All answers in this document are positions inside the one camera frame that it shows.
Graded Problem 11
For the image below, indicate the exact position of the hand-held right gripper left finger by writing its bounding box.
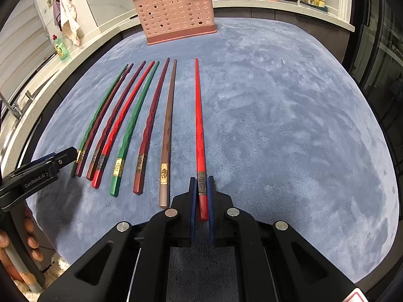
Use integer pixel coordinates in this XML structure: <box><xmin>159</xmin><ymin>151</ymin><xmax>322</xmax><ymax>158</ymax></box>
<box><xmin>37</xmin><ymin>177</ymin><xmax>198</xmax><ymax>302</ymax></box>

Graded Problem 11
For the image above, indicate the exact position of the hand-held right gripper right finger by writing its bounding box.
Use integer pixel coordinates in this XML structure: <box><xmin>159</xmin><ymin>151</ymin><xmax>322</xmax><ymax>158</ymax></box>
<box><xmin>209</xmin><ymin>176</ymin><xmax>372</xmax><ymax>302</ymax></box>

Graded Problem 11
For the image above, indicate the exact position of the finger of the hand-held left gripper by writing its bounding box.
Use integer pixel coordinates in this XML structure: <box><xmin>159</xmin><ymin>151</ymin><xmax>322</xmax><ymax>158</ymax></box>
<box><xmin>19</xmin><ymin>153</ymin><xmax>58</xmax><ymax>170</ymax></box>
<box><xmin>47</xmin><ymin>146</ymin><xmax>79</xmax><ymax>173</ymax></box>

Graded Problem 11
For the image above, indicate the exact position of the green chopstick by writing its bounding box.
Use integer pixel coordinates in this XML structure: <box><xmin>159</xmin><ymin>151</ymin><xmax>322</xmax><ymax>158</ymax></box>
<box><xmin>71</xmin><ymin>64</ymin><xmax>129</xmax><ymax>178</ymax></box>
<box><xmin>109</xmin><ymin>61</ymin><xmax>160</xmax><ymax>197</ymax></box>

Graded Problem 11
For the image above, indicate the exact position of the dark red chopstick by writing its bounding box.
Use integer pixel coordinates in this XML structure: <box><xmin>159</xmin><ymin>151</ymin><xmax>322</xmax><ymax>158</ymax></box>
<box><xmin>76</xmin><ymin>63</ymin><xmax>134</xmax><ymax>177</ymax></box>
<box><xmin>86</xmin><ymin>61</ymin><xmax>146</xmax><ymax>179</ymax></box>
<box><xmin>132</xmin><ymin>58</ymin><xmax>171</xmax><ymax>195</ymax></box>

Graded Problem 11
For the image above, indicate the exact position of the brown chopstick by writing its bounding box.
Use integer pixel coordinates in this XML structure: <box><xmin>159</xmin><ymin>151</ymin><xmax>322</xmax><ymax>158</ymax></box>
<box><xmin>159</xmin><ymin>58</ymin><xmax>178</xmax><ymax>209</ymax></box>

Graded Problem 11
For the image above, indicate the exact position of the pink perforated utensil basket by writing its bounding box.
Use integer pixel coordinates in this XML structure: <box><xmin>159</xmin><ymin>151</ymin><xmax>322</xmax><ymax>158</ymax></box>
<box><xmin>132</xmin><ymin>0</ymin><xmax>218</xmax><ymax>45</ymax></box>

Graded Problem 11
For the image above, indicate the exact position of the person's left hand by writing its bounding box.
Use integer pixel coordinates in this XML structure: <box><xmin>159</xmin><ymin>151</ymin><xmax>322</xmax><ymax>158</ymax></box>
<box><xmin>0</xmin><ymin>208</ymin><xmax>43</xmax><ymax>290</ymax></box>

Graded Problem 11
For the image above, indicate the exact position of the steel faucet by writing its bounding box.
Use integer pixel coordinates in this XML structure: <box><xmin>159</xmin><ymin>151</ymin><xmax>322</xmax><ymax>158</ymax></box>
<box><xmin>0</xmin><ymin>90</ymin><xmax>32</xmax><ymax>122</ymax></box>

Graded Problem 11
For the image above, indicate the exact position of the cream fluffy rug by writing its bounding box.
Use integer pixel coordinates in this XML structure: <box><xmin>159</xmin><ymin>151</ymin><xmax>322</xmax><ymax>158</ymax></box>
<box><xmin>40</xmin><ymin>253</ymin><xmax>71</xmax><ymax>279</ymax></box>

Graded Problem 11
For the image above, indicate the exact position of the green dish soap bottle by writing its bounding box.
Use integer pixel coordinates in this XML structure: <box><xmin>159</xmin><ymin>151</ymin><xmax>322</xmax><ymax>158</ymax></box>
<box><xmin>52</xmin><ymin>34</ymin><xmax>70</xmax><ymax>62</ymax></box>

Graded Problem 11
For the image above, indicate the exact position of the blue fleece mat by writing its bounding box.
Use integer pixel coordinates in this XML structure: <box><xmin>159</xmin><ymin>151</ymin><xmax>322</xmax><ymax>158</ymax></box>
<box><xmin>23</xmin><ymin>17</ymin><xmax>400</xmax><ymax>287</ymax></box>

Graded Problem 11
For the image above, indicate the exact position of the white window blind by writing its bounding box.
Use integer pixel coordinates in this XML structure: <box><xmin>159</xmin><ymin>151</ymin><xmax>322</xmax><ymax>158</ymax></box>
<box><xmin>0</xmin><ymin>13</ymin><xmax>65</xmax><ymax>89</ymax></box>

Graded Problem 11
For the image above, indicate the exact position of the white hanging towel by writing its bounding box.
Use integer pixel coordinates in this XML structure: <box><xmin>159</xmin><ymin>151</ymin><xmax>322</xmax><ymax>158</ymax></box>
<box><xmin>59</xmin><ymin>0</ymin><xmax>82</xmax><ymax>47</ymax></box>

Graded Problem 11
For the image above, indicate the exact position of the purple hanging cloth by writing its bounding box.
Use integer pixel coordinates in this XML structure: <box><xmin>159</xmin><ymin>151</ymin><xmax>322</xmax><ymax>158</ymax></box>
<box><xmin>51</xmin><ymin>0</ymin><xmax>64</xmax><ymax>28</ymax></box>

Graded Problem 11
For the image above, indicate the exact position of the dark glass door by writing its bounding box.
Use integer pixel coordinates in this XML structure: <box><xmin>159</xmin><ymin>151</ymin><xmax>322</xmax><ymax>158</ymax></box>
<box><xmin>343</xmin><ymin>0</ymin><xmax>403</xmax><ymax>155</ymax></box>

